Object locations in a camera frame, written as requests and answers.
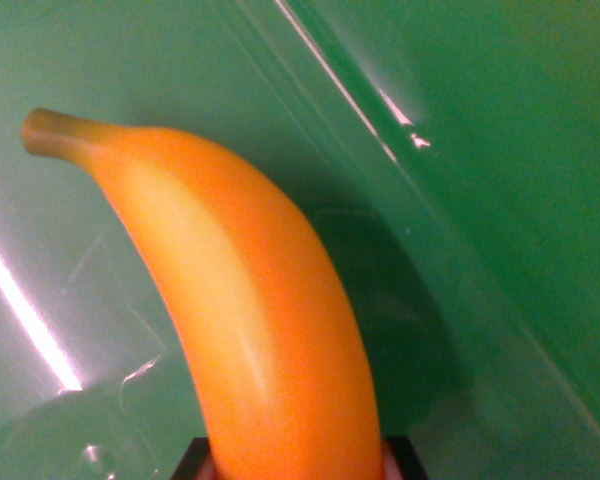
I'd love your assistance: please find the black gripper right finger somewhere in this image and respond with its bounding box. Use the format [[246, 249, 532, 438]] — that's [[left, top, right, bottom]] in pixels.
[[379, 436, 430, 480]]

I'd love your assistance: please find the yellow plastic banana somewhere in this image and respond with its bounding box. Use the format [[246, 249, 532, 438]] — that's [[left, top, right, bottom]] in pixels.
[[20, 107, 385, 480]]

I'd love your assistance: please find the green plastic bin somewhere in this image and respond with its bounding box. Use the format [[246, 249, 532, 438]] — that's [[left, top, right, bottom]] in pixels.
[[0, 0, 600, 480]]

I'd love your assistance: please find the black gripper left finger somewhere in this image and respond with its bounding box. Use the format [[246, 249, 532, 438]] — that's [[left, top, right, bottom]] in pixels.
[[169, 437, 217, 480]]

